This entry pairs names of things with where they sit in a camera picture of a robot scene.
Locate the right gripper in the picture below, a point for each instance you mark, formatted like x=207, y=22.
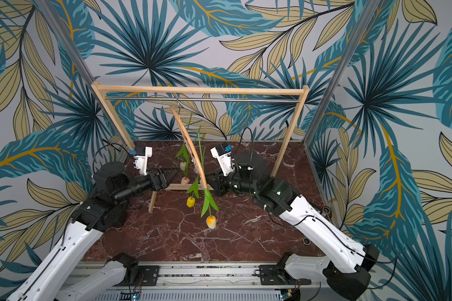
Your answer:
x=224, y=182

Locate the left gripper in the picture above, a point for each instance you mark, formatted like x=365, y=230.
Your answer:
x=162, y=182

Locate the pink tulip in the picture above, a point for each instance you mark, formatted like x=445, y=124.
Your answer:
x=185, y=180

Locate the yellow tulip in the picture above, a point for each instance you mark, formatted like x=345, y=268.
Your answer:
x=194, y=189

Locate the orange cream tulip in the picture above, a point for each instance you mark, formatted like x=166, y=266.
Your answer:
x=209, y=202

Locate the curved wooden clip hanger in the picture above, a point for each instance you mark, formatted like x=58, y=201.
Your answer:
x=199, y=165

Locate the cream white tulip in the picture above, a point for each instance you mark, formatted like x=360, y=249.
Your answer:
x=184, y=152

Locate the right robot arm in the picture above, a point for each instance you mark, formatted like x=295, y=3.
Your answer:
x=345, y=264

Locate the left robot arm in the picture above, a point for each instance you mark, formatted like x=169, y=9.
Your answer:
x=106, y=208

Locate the wooden clothes rack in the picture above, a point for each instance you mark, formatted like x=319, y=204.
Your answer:
x=102, y=90

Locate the silver wrench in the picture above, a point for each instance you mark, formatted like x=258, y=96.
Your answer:
x=306, y=240

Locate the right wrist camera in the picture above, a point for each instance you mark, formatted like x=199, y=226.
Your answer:
x=223, y=153

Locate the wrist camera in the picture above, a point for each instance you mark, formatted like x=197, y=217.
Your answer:
x=141, y=155
x=223, y=153

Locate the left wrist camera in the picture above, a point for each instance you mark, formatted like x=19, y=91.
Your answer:
x=141, y=155

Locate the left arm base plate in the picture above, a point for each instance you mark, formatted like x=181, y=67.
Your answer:
x=143, y=275

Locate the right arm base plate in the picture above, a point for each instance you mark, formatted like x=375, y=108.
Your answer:
x=275, y=275

